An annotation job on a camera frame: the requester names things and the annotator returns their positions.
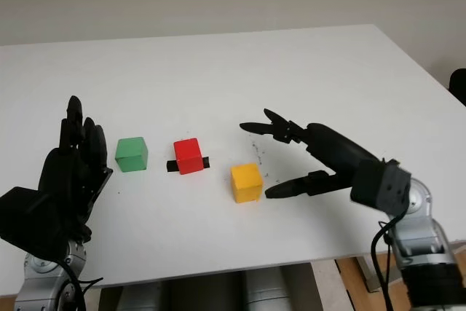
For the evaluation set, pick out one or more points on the green wooden block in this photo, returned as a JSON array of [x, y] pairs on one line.
[[131, 154]]

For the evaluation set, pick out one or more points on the black chair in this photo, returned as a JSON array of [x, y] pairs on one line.
[[458, 87]]

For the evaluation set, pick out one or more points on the grey robot leg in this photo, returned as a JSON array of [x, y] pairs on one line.
[[140, 296], [267, 291]]

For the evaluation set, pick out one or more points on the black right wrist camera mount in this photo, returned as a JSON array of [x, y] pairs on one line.
[[382, 187]]

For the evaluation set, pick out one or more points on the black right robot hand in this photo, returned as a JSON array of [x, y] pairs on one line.
[[335, 150]]

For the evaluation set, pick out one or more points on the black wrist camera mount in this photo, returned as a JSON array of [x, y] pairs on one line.
[[29, 216], [382, 187]]

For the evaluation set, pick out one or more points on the red wooden block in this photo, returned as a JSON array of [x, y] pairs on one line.
[[187, 156]]

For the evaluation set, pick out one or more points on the grey left robot leg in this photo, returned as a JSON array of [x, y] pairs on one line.
[[140, 296]]

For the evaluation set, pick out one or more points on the grey right robot leg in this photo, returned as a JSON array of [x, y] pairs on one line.
[[267, 291]]

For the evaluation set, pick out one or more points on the black tape strip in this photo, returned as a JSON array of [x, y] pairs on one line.
[[171, 167]]

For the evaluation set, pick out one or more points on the yellow wooden block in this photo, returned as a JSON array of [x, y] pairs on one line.
[[247, 183]]

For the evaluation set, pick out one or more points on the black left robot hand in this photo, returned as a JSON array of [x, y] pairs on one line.
[[65, 176]]

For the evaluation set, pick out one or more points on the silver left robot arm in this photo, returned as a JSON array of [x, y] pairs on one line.
[[40, 278]]

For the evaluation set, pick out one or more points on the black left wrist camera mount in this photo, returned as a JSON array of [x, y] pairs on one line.
[[29, 216]]

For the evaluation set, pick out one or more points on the white table leg panel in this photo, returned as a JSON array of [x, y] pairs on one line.
[[327, 285]]

